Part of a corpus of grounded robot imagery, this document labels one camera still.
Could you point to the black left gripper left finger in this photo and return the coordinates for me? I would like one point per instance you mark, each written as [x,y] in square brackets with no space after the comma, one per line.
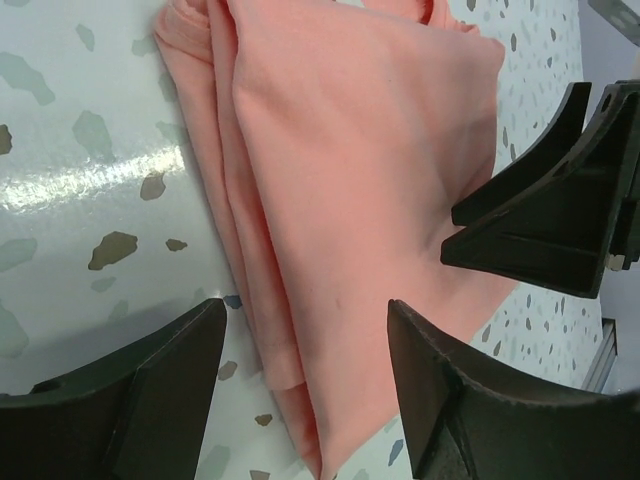
[139,412]

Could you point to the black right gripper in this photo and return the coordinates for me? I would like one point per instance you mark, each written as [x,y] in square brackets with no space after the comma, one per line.
[568,226]

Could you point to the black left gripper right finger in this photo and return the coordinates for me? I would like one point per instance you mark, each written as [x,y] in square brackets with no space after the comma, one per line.
[467,415]

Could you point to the salmon pink t-shirt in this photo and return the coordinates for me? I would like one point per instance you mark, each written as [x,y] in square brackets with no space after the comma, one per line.
[333,140]

